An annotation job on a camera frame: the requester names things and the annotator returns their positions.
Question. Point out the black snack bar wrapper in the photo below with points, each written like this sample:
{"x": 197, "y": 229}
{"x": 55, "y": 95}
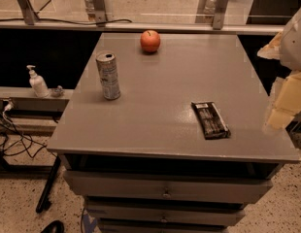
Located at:
{"x": 212, "y": 123}

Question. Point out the small metal object on ledge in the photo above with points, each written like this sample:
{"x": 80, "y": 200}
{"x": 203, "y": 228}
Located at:
{"x": 57, "y": 92}

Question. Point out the metal bracket left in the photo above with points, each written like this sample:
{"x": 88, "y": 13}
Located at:
{"x": 29, "y": 15}

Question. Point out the metal bracket middle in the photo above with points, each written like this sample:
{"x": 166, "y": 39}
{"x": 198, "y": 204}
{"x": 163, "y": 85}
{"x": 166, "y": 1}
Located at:
{"x": 102, "y": 10}

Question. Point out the black pole on floor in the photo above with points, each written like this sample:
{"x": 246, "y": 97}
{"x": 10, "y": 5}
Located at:
{"x": 44, "y": 202}

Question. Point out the red apple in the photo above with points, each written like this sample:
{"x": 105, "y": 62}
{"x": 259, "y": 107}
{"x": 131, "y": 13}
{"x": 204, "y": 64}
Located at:
{"x": 150, "y": 41}

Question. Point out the top drawer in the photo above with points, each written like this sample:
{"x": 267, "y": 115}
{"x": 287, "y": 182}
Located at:
{"x": 235, "y": 191}

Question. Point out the drawer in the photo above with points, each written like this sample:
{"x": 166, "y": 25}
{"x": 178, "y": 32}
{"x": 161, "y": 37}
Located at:
{"x": 235, "y": 191}
{"x": 164, "y": 213}

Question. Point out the silver redbull can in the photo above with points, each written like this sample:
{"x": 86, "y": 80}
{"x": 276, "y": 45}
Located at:
{"x": 106, "y": 62}

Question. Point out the white pump soap bottle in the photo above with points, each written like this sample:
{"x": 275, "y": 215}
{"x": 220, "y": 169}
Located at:
{"x": 37, "y": 82}

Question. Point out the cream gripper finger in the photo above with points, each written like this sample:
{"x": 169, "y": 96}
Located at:
{"x": 284, "y": 102}
{"x": 272, "y": 49}

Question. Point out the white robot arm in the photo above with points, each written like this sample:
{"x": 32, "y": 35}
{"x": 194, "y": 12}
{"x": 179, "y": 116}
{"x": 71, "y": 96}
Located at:
{"x": 290, "y": 48}

